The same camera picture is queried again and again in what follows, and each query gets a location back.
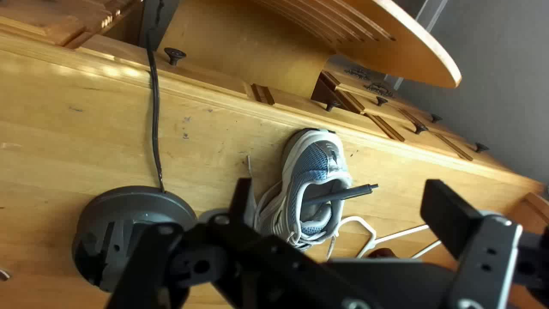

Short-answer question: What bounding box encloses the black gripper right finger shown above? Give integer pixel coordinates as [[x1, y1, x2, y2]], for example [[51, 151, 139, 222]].
[[420, 179, 523, 309]]

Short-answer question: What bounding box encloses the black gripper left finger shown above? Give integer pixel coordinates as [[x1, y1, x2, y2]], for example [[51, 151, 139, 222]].
[[105, 177, 271, 309]]

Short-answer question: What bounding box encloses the black pen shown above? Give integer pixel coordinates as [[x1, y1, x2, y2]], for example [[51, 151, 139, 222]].
[[304, 182, 381, 206]]

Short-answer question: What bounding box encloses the black desk lamp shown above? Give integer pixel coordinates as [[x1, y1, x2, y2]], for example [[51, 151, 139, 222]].
[[70, 185, 199, 294]]

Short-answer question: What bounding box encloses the wooden roll-top desk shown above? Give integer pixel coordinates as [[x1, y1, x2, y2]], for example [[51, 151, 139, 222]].
[[0, 0, 549, 309]]

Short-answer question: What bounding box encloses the blue grey sneaker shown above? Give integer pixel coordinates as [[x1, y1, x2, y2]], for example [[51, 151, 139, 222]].
[[249, 127, 353, 251]]

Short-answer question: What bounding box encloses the black drawer knob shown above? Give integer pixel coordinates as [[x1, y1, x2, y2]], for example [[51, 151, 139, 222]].
[[163, 46, 189, 67]]

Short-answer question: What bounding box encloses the wooden chair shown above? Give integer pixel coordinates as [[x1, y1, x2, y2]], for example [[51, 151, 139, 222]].
[[250, 0, 463, 91]]

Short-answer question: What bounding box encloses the white cable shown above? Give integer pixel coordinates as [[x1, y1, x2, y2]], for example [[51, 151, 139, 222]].
[[328, 215, 444, 263]]

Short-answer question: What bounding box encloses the black lamp power cable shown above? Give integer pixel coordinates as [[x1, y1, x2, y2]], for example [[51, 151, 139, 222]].
[[139, 0, 168, 194]]

